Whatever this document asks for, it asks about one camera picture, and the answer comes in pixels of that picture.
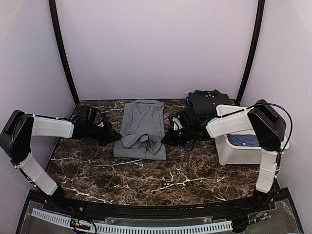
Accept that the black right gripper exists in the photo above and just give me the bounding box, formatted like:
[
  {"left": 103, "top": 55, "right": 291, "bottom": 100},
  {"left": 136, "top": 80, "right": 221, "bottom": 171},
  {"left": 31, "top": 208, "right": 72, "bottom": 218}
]
[{"left": 161, "top": 126, "right": 194, "bottom": 147}]

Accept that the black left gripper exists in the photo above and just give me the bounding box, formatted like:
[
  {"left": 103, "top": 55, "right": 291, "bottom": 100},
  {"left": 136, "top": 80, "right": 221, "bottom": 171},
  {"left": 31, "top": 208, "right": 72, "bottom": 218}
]
[{"left": 86, "top": 120, "right": 122, "bottom": 146}]

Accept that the grey long sleeve shirt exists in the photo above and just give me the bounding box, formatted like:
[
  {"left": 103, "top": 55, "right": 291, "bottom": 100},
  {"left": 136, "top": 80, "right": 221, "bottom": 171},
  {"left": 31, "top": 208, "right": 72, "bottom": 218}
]
[{"left": 113, "top": 99, "right": 166, "bottom": 160}]

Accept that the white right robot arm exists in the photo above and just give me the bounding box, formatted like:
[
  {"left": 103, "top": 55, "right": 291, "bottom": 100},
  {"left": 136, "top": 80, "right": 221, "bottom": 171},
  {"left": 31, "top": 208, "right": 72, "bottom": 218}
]
[{"left": 161, "top": 99, "right": 290, "bottom": 212}]

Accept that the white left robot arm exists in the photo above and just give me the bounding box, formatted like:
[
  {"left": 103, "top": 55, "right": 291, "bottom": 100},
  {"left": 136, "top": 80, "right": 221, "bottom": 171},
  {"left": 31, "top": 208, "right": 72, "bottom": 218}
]
[{"left": 0, "top": 106, "right": 122, "bottom": 213}]

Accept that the blue plaid folded shirt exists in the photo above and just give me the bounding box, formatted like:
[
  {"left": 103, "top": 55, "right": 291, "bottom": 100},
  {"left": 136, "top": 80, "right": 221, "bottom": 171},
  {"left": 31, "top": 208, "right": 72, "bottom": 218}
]
[{"left": 186, "top": 97, "right": 216, "bottom": 119}]

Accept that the black striped folded shirt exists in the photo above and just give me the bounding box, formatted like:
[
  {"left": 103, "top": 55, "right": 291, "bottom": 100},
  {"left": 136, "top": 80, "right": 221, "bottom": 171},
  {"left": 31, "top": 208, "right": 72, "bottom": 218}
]
[{"left": 188, "top": 89, "right": 232, "bottom": 115}]

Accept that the blue checkered shirt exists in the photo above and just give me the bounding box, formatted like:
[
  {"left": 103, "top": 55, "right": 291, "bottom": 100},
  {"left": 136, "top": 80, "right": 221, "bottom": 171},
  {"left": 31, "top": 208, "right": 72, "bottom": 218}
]
[{"left": 227, "top": 134, "right": 259, "bottom": 147}]

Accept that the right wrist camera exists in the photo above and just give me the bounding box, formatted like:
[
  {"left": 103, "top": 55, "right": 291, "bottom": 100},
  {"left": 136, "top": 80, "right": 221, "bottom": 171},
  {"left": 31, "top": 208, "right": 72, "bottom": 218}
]
[{"left": 169, "top": 108, "right": 196, "bottom": 131}]

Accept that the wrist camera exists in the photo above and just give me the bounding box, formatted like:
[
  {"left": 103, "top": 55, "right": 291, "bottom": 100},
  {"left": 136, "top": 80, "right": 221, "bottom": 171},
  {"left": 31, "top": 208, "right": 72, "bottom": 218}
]
[
  {"left": 169, "top": 108, "right": 196, "bottom": 131},
  {"left": 77, "top": 105, "right": 105, "bottom": 126}
]

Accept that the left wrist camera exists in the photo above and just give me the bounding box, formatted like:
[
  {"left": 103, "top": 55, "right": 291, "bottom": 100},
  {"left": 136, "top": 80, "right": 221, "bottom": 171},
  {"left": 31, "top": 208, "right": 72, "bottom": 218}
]
[{"left": 77, "top": 105, "right": 105, "bottom": 126}]

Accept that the white cable duct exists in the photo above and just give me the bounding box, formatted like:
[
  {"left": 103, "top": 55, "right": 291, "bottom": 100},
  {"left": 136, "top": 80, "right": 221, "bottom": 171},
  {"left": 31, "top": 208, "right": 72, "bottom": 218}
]
[{"left": 31, "top": 208, "right": 233, "bottom": 234}]

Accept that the black right frame post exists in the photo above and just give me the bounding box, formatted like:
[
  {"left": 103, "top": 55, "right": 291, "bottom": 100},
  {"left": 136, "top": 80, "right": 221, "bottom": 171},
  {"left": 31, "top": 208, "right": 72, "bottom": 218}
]
[{"left": 234, "top": 0, "right": 265, "bottom": 106}]

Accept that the black frame post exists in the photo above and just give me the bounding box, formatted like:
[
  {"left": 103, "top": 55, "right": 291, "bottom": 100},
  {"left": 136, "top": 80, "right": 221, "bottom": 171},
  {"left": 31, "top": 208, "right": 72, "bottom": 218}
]
[
  {"left": 234, "top": 0, "right": 265, "bottom": 106},
  {"left": 48, "top": 0, "right": 80, "bottom": 105}
]

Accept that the black front rail base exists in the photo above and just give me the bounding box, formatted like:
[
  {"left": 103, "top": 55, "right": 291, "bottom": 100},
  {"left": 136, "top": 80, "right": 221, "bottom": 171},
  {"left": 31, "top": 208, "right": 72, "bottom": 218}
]
[{"left": 16, "top": 188, "right": 304, "bottom": 234}]

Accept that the black left frame post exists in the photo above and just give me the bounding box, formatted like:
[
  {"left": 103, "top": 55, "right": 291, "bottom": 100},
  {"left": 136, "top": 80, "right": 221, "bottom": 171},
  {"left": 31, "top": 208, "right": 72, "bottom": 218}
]
[{"left": 48, "top": 0, "right": 80, "bottom": 105}]

